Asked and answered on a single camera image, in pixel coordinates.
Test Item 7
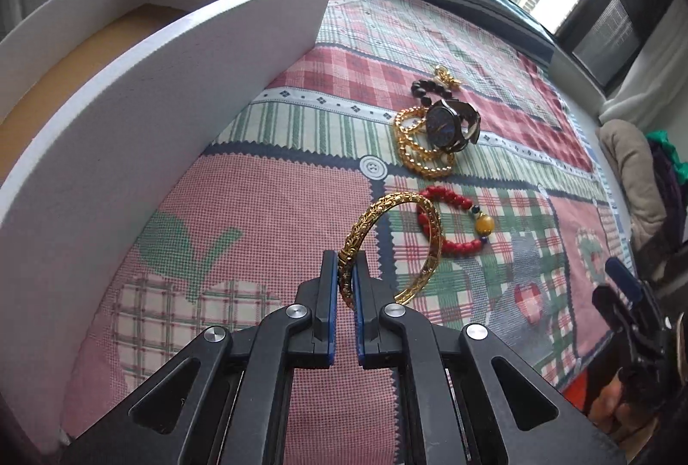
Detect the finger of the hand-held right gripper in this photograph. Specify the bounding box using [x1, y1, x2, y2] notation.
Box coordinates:
[605, 255, 659, 315]
[591, 285, 651, 369]

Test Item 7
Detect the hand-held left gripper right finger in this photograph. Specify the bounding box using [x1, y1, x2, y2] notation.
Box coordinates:
[355, 250, 630, 465]

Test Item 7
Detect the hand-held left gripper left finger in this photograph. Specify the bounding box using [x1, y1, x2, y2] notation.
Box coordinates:
[59, 250, 339, 465]

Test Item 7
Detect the gold carved bangle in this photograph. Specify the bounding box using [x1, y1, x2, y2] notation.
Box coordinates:
[338, 192, 442, 309]

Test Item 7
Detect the white cardboard box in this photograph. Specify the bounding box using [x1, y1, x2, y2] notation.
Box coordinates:
[0, 0, 337, 455]

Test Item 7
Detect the person's right hand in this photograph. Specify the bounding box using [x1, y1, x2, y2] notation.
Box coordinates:
[588, 379, 646, 439]

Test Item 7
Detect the purple cloth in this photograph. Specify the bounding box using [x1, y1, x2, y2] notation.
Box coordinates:
[650, 143, 688, 251]

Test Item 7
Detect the beige cloth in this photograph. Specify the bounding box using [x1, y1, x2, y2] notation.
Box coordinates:
[598, 118, 670, 240]

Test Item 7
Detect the patchwork plaid quilt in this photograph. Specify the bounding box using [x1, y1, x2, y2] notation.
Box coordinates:
[59, 0, 640, 465]

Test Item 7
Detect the green cloth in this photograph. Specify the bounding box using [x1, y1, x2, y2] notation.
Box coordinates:
[645, 129, 688, 176]

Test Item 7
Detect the dark wristwatch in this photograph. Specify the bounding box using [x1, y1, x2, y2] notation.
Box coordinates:
[424, 98, 482, 155]

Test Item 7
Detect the red bead bracelet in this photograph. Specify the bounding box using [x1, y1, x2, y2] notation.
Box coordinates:
[416, 184, 495, 256]

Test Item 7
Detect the gold chain bracelet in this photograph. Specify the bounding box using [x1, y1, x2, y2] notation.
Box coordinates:
[394, 105, 458, 177]

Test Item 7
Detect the dark bead bracelet gold charm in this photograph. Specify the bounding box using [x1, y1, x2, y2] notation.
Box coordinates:
[411, 66, 463, 103]

